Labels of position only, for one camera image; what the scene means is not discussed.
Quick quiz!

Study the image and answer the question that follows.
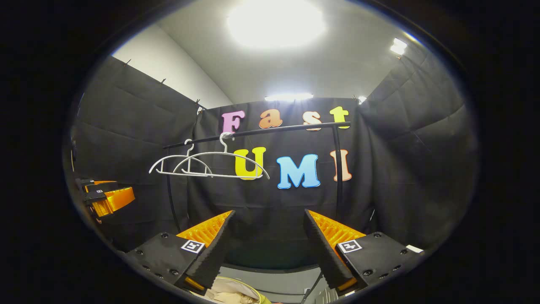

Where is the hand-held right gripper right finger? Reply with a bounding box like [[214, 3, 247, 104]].
[[303, 209, 424, 295]]

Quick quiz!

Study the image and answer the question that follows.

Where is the large ceiling light panel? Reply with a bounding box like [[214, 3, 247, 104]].
[[227, 0, 326, 48]]

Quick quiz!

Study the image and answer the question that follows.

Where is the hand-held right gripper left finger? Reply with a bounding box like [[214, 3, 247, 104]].
[[124, 210, 236, 296]]

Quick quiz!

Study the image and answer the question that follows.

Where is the black metal clothes rack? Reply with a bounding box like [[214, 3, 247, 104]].
[[164, 122, 351, 233]]

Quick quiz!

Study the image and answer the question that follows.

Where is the black cable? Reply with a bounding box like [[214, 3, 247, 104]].
[[300, 272, 324, 304]]

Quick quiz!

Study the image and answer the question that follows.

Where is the grey slatted panel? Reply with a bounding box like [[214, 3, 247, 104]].
[[314, 287, 339, 304]]

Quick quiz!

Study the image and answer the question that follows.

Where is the white clothes hanger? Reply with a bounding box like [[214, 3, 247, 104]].
[[173, 132, 270, 180], [148, 139, 214, 177]]

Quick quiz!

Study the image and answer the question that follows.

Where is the laundry hamper with yellow rim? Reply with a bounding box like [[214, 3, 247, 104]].
[[190, 277, 273, 304]]

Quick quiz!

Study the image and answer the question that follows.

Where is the black backdrop cloth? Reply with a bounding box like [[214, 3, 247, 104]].
[[67, 40, 479, 271]]

